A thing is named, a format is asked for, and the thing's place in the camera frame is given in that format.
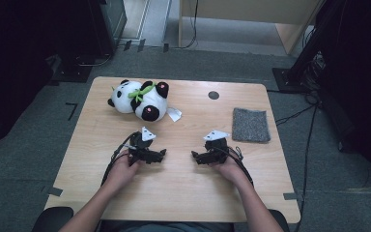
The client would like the black metal stand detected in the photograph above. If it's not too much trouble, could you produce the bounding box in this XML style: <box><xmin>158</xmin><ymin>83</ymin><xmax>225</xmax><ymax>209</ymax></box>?
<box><xmin>271</xmin><ymin>0</ymin><xmax>349</xmax><ymax>95</ymax></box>

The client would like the long black floor cable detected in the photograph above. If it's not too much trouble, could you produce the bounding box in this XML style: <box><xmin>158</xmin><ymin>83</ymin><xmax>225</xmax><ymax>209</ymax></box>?
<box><xmin>293</xmin><ymin>104</ymin><xmax>319</xmax><ymax>232</ymax></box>

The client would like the grey fluffy cloth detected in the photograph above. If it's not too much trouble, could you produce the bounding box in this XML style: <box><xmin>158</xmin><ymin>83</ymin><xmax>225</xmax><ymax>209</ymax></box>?
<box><xmin>231</xmin><ymin>107</ymin><xmax>271</xmax><ymax>144</ymax></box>

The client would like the dark curtain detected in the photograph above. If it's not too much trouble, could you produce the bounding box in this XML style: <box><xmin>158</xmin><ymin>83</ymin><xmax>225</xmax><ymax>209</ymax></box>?
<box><xmin>315</xmin><ymin>0</ymin><xmax>371</xmax><ymax>194</ymax></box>
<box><xmin>0</xmin><ymin>0</ymin><xmax>93</xmax><ymax>154</ymax></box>

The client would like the black chair armrest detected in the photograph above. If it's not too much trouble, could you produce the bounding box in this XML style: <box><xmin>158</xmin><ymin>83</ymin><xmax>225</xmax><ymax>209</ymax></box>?
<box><xmin>32</xmin><ymin>206</ymin><xmax>75</xmax><ymax>232</ymax></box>
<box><xmin>268</xmin><ymin>209</ymin><xmax>291</xmax><ymax>232</ymax></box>

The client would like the tangled black cable bundle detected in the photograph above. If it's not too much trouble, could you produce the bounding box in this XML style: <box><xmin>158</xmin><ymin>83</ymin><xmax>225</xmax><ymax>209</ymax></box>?
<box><xmin>302</xmin><ymin>51</ymin><xmax>327</xmax><ymax>104</ymax></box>

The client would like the black cabinet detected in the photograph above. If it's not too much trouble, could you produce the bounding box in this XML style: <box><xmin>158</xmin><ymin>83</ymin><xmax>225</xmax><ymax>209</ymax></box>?
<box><xmin>88</xmin><ymin>0</ymin><xmax>128</xmax><ymax>57</ymax></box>

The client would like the right hand-held gripper black cable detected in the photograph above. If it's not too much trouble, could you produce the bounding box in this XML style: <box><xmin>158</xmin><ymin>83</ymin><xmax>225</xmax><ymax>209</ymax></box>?
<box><xmin>220</xmin><ymin>146</ymin><xmax>255</xmax><ymax>189</ymax></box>

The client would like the thin black hanging cable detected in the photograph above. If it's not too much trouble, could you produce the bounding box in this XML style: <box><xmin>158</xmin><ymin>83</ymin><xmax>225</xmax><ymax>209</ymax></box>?
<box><xmin>173</xmin><ymin>0</ymin><xmax>200</xmax><ymax>50</ymax></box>

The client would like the light wooden desk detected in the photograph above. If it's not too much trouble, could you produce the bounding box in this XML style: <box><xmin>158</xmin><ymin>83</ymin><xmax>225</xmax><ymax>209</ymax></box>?
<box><xmin>177</xmin><ymin>0</ymin><xmax>328</xmax><ymax>56</ymax></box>

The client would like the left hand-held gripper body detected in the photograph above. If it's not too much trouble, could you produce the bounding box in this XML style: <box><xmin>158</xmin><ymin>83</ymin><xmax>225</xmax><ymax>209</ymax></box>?
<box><xmin>128</xmin><ymin>126</ymin><xmax>162</xmax><ymax>167</ymax></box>

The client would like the hand-held gripper black cable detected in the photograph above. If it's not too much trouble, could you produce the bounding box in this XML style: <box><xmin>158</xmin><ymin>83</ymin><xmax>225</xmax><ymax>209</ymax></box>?
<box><xmin>220</xmin><ymin>146</ymin><xmax>255</xmax><ymax>189</ymax></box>
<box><xmin>100</xmin><ymin>131</ymin><xmax>141</xmax><ymax>188</ymax></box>

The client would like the person's right hand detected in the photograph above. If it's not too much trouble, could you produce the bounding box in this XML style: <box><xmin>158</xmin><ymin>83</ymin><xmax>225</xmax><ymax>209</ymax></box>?
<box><xmin>211</xmin><ymin>151</ymin><xmax>247</xmax><ymax>188</ymax></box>

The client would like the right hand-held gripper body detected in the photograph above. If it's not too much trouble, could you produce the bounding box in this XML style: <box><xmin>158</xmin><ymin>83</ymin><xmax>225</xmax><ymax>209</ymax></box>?
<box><xmin>203</xmin><ymin>130</ymin><xmax>231</xmax><ymax>165</ymax></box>

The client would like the short black floor cable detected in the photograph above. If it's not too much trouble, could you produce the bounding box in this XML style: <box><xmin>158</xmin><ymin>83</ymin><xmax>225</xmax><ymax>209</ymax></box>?
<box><xmin>274</xmin><ymin>102</ymin><xmax>318</xmax><ymax>127</ymax></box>

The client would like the black and white panda plush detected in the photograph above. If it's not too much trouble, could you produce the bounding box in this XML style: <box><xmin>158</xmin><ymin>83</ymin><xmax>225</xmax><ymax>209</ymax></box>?
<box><xmin>106</xmin><ymin>79</ymin><xmax>184</xmax><ymax>123</ymax></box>

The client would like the black floor base plate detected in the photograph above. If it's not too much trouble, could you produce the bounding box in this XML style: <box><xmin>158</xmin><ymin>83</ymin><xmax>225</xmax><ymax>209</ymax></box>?
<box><xmin>49</xmin><ymin>54</ymin><xmax>94</xmax><ymax>83</ymax></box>

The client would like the person's left hand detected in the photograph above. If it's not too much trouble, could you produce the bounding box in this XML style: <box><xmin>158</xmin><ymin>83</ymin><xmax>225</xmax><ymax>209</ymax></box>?
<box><xmin>104</xmin><ymin>158</ymin><xmax>143</xmax><ymax>191</ymax></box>

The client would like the left hand-held gripper black cable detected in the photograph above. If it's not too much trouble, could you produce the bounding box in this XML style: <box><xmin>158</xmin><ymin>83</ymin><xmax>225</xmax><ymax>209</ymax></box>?
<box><xmin>100</xmin><ymin>131</ymin><xmax>141</xmax><ymax>188</ymax></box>

